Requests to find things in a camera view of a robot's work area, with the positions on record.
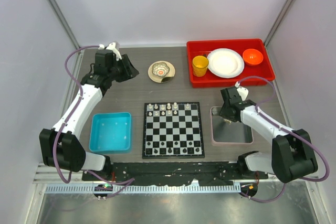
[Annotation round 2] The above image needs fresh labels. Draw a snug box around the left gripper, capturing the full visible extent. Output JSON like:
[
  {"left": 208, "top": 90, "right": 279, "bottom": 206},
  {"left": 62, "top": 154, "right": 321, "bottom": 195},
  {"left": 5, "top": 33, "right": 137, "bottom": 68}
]
[{"left": 108, "top": 55, "right": 138, "bottom": 83}]

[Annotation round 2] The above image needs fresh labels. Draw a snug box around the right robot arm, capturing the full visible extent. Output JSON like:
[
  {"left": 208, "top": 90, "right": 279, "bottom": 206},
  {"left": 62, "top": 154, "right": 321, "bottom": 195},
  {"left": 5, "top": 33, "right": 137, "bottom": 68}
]
[{"left": 219, "top": 87, "right": 318, "bottom": 183}]

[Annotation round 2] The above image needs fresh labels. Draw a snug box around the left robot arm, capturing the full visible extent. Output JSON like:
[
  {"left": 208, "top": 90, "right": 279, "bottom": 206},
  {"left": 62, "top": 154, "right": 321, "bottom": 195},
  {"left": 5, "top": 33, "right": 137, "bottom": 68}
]
[{"left": 39, "top": 42, "right": 139, "bottom": 184}]

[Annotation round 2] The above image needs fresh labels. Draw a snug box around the black white chess board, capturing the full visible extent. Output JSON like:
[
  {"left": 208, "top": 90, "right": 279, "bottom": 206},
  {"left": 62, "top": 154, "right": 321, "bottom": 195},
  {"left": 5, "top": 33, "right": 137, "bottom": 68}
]
[{"left": 142, "top": 102, "right": 205, "bottom": 159}]

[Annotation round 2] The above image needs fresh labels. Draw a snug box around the silver metal tray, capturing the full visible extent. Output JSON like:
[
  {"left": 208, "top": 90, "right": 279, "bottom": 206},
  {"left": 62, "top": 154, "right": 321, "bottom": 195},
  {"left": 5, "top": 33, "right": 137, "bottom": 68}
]
[{"left": 210, "top": 106, "right": 253, "bottom": 147}]

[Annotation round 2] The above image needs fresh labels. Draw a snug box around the beige saucer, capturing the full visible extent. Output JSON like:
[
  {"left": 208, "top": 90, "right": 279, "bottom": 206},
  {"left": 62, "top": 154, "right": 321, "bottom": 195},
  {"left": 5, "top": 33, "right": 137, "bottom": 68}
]
[{"left": 148, "top": 60, "right": 175, "bottom": 83}]

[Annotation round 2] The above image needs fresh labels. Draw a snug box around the patterned small bowl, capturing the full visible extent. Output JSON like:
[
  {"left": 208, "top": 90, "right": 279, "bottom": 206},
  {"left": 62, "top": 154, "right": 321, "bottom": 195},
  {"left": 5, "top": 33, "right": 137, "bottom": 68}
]
[{"left": 152, "top": 61, "right": 170, "bottom": 77}]

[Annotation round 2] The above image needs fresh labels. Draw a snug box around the white paper plate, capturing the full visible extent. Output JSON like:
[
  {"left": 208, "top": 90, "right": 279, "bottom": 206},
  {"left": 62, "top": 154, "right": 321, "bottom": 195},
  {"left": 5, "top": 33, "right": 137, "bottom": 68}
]
[{"left": 207, "top": 48, "right": 245, "bottom": 79}]

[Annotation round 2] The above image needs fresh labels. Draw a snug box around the yellow plastic cup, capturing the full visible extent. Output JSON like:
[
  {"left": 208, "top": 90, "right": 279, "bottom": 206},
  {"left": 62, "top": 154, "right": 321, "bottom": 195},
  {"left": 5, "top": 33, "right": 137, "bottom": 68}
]
[{"left": 192, "top": 56, "right": 209, "bottom": 77}]

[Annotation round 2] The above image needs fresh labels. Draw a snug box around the orange plastic bowl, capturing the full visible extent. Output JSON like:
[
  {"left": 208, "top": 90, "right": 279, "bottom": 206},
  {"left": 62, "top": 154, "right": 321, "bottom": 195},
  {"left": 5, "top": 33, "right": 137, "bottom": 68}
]
[{"left": 242, "top": 48, "right": 264, "bottom": 66}]

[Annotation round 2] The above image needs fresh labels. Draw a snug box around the blue plastic tray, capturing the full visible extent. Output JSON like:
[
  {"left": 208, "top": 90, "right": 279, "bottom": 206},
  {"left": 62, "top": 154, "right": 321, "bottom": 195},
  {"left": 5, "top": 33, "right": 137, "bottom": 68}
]
[{"left": 89, "top": 112, "right": 132, "bottom": 154}]

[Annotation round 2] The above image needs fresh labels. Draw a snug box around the red plastic bin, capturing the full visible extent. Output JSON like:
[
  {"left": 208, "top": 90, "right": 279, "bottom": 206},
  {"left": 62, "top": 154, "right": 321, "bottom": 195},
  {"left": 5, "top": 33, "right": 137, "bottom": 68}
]
[{"left": 186, "top": 38, "right": 275, "bottom": 88}]

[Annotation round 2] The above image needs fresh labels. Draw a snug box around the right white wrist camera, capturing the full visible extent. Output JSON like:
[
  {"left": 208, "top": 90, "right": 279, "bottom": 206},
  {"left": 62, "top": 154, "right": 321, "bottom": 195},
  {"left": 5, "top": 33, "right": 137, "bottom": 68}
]
[{"left": 234, "top": 82, "right": 249, "bottom": 101}]

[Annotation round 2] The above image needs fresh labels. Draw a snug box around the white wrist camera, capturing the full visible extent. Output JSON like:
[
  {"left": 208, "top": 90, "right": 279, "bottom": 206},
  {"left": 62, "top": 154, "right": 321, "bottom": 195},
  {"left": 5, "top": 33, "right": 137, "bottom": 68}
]
[
  {"left": 98, "top": 41, "right": 122, "bottom": 61},
  {"left": 234, "top": 82, "right": 249, "bottom": 101}
]

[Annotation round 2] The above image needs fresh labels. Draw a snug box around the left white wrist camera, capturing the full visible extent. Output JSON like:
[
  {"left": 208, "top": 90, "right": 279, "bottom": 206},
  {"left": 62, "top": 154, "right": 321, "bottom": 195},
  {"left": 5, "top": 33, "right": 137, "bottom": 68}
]
[{"left": 98, "top": 41, "right": 122, "bottom": 61}]

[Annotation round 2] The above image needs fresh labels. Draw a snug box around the black mounting base plate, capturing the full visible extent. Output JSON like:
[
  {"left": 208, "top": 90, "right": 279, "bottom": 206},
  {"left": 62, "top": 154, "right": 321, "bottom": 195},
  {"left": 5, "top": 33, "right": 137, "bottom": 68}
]
[{"left": 94, "top": 161, "right": 268, "bottom": 186}]

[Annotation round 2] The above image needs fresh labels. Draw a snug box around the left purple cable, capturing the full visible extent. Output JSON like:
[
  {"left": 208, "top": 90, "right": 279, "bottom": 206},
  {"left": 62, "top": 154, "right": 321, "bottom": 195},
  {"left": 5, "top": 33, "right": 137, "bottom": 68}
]
[{"left": 53, "top": 45, "right": 136, "bottom": 201}]

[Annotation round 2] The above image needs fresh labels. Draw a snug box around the aluminium frame rail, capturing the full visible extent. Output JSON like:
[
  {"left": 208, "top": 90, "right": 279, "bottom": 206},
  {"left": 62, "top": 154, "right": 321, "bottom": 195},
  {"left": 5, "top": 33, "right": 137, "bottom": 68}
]
[{"left": 33, "top": 159, "right": 320, "bottom": 183}]

